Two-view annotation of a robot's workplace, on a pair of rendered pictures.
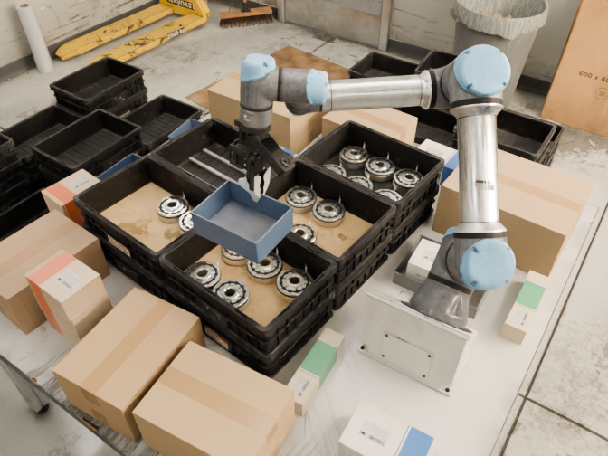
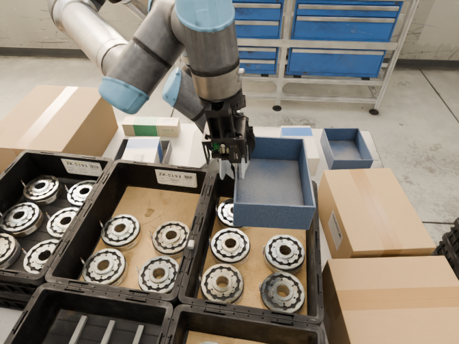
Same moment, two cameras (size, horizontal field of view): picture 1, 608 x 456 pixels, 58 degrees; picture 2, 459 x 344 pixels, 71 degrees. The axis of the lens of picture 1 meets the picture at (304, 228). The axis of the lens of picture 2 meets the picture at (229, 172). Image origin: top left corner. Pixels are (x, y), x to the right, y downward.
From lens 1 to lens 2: 1.49 m
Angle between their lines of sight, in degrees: 77
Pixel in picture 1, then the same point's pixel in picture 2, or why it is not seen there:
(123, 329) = (401, 317)
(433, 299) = not seen: hidden behind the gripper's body
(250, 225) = (261, 186)
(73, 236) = not seen: outside the picture
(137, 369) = (412, 269)
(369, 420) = not seen: hidden behind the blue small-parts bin
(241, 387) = (350, 195)
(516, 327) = (177, 121)
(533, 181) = (41, 108)
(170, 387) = (396, 235)
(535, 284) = (134, 120)
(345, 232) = (143, 213)
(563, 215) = (84, 91)
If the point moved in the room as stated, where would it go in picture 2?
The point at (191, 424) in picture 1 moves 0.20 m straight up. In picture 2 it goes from (399, 206) to (429, 154)
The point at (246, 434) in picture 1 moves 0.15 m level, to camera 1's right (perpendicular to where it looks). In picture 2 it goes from (372, 177) to (338, 150)
